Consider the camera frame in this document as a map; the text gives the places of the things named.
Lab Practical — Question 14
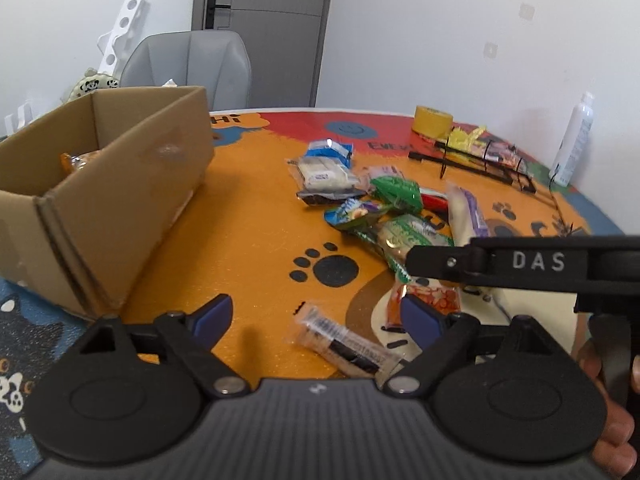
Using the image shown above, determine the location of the clear bag with red items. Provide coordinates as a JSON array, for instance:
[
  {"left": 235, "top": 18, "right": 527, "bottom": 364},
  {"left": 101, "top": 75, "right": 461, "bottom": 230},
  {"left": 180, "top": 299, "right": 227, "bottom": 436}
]
[{"left": 482, "top": 140, "right": 526, "bottom": 168}]

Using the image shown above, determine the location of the blue and green snack packet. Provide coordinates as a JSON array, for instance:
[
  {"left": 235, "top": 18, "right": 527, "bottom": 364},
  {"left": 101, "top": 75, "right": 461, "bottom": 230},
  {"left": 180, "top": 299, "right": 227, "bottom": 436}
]
[{"left": 324, "top": 197, "right": 396, "bottom": 231}]

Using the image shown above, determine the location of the panda print plush toy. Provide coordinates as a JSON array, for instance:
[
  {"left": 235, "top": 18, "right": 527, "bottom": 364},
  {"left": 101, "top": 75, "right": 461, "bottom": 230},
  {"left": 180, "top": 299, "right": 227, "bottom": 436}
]
[{"left": 67, "top": 67, "right": 121, "bottom": 103}]

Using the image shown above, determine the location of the green bread packet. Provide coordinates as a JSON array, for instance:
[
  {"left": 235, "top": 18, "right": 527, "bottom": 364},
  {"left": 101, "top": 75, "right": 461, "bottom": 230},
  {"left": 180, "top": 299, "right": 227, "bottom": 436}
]
[{"left": 350, "top": 214, "right": 456, "bottom": 281}]

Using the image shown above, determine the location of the dark snack packet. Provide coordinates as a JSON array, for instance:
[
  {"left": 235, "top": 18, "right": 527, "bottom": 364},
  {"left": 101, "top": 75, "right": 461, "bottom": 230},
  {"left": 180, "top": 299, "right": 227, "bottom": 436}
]
[{"left": 296, "top": 189, "right": 368, "bottom": 207}]

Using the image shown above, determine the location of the yellow tape roll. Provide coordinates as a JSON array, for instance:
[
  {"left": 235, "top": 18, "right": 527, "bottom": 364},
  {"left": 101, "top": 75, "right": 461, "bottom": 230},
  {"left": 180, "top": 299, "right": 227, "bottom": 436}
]
[{"left": 412, "top": 105, "right": 454, "bottom": 142}]

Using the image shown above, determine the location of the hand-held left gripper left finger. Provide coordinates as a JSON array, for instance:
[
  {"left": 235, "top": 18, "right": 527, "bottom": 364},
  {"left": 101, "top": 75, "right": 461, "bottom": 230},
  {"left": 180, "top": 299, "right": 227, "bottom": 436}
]
[{"left": 75, "top": 294, "right": 251, "bottom": 397}]

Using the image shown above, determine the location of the orange and red snack packet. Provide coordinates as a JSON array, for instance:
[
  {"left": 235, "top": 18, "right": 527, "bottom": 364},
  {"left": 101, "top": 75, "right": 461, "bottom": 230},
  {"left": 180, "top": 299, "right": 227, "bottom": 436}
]
[{"left": 382, "top": 280, "right": 462, "bottom": 333}]

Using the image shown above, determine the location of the clear packet with barcode label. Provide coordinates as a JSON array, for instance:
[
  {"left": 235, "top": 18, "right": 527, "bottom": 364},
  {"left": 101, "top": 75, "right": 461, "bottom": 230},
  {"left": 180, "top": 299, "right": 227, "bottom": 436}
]
[{"left": 292, "top": 302, "right": 408, "bottom": 378}]

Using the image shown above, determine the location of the black wire rack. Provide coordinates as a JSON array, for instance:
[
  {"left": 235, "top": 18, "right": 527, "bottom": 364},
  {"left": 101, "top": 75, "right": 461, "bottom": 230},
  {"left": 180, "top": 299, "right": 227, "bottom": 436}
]
[{"left": 407, "top": 139, "right": 538, "bottom": 196}]

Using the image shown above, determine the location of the clear packet with white bread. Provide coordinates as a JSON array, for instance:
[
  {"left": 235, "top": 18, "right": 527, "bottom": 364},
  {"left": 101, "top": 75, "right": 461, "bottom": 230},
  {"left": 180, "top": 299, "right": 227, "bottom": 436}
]
[{"left": 286, "top": 156, "right": 371, "bottom": 196}]

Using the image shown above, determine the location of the bright green snack packet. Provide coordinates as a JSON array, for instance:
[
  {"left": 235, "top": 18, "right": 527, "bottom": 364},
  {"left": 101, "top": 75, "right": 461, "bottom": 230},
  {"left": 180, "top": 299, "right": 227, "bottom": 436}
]
[{"left": 370, "top": 175, "right": 423, "bottom": 213}]

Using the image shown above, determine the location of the yellow plastic bag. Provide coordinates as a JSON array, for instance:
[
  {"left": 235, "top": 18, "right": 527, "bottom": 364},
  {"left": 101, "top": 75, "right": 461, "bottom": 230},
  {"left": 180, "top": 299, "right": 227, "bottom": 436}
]
[{"left": 446, "top": 125, "right": 488, "bottom": 158}]

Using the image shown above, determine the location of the grey door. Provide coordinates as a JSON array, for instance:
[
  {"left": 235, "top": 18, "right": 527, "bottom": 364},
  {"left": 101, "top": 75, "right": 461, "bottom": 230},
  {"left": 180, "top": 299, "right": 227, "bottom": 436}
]
[{"left": 191, "top": 0, "right": 337, "bottom": 108}]

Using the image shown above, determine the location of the pale striped snack packet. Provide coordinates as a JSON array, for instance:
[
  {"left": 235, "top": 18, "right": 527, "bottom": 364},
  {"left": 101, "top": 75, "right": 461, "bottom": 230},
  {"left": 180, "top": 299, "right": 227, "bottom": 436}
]
[{"left": 367, "top": 164, "right": 407, "bottom": 182}]

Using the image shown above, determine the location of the black door handle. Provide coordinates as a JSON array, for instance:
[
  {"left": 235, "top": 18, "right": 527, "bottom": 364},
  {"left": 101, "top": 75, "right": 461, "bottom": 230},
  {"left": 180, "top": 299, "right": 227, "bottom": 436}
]
[{"left": 205, "top": 0, "right": 233, "bottom": 30}]

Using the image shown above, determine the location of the white plastic holder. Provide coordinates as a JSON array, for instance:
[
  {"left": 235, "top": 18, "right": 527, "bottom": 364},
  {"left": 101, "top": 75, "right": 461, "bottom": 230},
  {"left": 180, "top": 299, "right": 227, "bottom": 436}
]
[{"left": 4, "top": 105, "right": 36, "bottom": 132}]

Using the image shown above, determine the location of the white perforated rack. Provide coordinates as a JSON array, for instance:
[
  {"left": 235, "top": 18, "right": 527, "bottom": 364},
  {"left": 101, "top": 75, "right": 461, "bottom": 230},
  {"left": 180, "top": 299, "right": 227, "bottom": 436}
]
[{"left": 96, "top": 0, "right": 150, "bottom": 81}]

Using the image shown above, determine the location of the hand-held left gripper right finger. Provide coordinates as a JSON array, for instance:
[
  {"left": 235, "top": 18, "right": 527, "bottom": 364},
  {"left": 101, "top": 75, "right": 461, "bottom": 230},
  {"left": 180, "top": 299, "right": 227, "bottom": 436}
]
[{"left": 385, "top": 294, "right": 575, "bottom": 397}]

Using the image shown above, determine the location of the person's right hand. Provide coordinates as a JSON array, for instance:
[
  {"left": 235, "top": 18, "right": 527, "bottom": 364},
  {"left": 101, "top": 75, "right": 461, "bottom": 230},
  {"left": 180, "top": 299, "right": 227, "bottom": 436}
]
[{"left": 575, "top": 340, "right": 640, "bottom": 471}]

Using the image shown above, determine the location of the grey padded chair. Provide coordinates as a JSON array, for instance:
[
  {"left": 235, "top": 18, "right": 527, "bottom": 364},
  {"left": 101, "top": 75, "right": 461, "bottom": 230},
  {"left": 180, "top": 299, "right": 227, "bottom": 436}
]
[{"left": 119, "top": 30, "right": 253, "bottom": 111}]

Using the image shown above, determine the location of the brown cardboard box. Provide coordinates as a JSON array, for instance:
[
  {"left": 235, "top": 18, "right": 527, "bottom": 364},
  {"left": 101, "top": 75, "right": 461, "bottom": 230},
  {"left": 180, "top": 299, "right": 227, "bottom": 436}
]
[{"left": 0, "top": 85, "right": 216, "bottom": 321}]

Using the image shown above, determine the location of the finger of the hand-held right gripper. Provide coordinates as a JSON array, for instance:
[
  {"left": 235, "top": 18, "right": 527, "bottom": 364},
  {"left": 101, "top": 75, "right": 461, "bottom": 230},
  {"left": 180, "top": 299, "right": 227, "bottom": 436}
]
[{"left": 405, "top": 245, "right": 488, "bottom": 282}]

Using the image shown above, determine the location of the pink and purple snack packet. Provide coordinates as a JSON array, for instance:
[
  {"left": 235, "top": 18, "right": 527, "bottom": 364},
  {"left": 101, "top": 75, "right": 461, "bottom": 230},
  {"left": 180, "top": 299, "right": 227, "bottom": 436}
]
[{"left": 445, "top": 184, "right": 491, "bottom": 248}]

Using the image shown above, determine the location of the white plastic bottle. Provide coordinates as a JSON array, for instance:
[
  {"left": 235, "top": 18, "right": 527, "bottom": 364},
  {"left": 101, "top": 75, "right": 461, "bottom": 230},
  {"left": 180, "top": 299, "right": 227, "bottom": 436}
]
[{"left": 550, "top": 91, "right": 597, "bottom": 188}]

